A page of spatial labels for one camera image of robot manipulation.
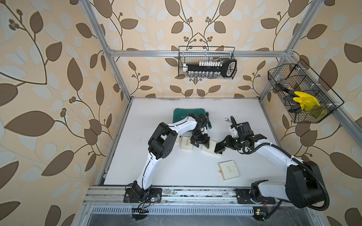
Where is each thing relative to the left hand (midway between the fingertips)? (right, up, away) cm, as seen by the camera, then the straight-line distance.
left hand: (203, 144), depth 90 cm
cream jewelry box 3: (+5, -2, -1) cm, 6 cm away
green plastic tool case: (-17, +20, +15) cm, 30 cm away
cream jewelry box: (-16, +2, +3) cm, 16 cm away
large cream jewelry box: (+14, -12, -10) cm, 21 cm away
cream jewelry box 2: (-12, +1, +1) cm, 12 cm away
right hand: (+12, +2, -3) cm, 12 cm away
